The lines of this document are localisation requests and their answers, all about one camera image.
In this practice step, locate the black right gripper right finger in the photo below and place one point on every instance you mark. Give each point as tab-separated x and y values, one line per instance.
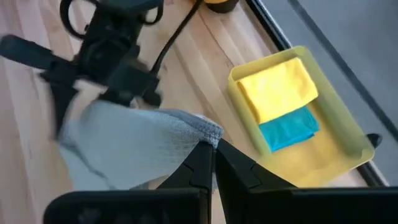
264	205

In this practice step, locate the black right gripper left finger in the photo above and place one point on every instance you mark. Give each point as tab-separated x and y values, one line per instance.
174	205

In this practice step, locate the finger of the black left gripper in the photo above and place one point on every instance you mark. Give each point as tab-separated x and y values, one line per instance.
34	54
63	93

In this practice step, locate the grey waffle microfiber towel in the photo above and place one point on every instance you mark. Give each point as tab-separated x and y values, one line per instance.
130	146

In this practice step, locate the teal microfiber towel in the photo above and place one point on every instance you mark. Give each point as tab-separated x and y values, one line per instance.
289	129

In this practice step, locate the yellow microfiber towel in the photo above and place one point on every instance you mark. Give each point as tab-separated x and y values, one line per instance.
276	87

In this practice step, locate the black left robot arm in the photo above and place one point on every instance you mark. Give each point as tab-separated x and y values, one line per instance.
124	5

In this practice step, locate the orange microfiber towel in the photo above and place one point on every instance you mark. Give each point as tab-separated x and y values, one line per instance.
216	1

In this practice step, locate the yellow-green plastic bin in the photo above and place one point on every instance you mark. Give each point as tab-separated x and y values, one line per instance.
342	133

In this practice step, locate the black plant pot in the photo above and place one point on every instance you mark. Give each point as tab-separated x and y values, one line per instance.
222	7

